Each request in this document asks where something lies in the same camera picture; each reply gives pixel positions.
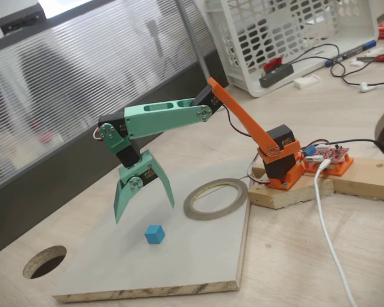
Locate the blue cube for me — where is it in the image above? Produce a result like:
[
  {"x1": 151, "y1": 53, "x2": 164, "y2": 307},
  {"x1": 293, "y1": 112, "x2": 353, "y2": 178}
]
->
[{"x1": 144, "y1": 224, "x2": 166, "y2": 246}]

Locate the grey coated chipboard panel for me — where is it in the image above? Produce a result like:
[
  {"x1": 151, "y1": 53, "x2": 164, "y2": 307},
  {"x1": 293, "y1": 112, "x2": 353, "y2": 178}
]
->
[{"x1": 52, "y1": 158, "x2": 252, "y2": 304}]

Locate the ribbed translucent partition panel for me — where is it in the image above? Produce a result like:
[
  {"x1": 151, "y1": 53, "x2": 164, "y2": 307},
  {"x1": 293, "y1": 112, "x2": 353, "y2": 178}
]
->
[{"x1": 0, "y1": 0, "x2": 212, "y2": 196}]

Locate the wooden block with screw holes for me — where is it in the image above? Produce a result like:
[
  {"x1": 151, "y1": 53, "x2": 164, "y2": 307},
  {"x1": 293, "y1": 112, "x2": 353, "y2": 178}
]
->
[{"x1": 248, "y1": 166, "x2": 335, "y2": 210}]

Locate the red circuit board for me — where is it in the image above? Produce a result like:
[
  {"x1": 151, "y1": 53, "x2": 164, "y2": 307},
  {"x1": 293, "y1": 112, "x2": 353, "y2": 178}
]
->
[{"x1": 302, "y1": 143, "x2": 351, "y2": 164}]

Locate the white plastic printed part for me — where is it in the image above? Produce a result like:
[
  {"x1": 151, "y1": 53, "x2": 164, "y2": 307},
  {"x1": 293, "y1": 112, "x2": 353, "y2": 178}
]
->
[{"x1": 293, "y1": 74, "x2": 321, "y2": 89}]

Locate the black box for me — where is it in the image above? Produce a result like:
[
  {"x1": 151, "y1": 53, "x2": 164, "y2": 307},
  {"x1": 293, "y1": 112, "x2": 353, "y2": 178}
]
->
[{"x1": 0, "y1": 3, "x2": 46, "y2": 35}]

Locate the long wooden beam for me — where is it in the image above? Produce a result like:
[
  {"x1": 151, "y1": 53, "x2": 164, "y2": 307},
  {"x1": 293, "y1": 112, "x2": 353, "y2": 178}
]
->
[{"x1": 331, "y1": 156, "x2": 384, "y2": 204}]

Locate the white plastic basket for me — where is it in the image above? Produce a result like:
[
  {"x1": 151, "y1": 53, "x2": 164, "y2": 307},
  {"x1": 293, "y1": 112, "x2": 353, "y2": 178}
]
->
[{"x1": 206, "y1": 0, "x2": 380, "y2": 98}]

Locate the blue marker pen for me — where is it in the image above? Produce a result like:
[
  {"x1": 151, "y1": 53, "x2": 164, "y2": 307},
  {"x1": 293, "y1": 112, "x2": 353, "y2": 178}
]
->
[{"x1": 325, "y1": 40, "x2": 377, "y2": 67}]

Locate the grey ring of tape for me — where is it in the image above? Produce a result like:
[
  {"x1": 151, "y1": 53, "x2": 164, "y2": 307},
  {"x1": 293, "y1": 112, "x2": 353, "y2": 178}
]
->
[{"x1": 182, "y1": 178, "x2": 249, "y2": 222}]

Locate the grey metal partition post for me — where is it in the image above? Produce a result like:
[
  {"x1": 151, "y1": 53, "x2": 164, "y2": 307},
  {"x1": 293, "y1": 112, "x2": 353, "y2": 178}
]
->
[{"x1": 174, "y1": 0, "x2": 209, "y2": 75}]

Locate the black power strip red switch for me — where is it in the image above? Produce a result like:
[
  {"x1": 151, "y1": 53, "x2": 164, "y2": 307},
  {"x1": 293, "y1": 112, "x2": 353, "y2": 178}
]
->
[{"x1": 259, "y1": 57, "x2": 295, "y2": 89}]

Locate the white usb cable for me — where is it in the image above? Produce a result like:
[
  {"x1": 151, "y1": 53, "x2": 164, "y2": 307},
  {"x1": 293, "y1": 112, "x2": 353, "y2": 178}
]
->
[{"x1": 312, "y1": 159, "x2": 359, "y2": 307}]

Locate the thin black cable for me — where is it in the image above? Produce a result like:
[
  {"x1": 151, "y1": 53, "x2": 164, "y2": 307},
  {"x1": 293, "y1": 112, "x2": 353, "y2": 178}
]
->
[
  {"x1": 329, "y1": 138, "x2": 384, "y2": 150},
  {"x1": 331, "y1": 60, "x2": 384, "y2": 88}
]

